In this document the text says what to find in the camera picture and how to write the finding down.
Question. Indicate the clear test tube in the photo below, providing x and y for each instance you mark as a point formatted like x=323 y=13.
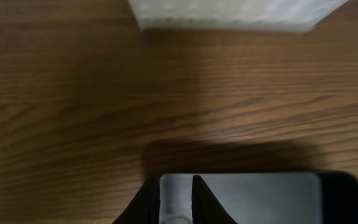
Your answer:
x=176 y=216

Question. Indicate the white test tube rack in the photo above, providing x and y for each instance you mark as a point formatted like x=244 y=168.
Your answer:
x=228 y=15

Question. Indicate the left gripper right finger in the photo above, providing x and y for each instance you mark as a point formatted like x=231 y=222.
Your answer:
x=207 y=208

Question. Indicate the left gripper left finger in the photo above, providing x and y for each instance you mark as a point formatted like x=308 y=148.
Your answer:
x=148 y=205

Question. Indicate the black tray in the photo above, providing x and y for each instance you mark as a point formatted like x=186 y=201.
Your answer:
x=259 y=199

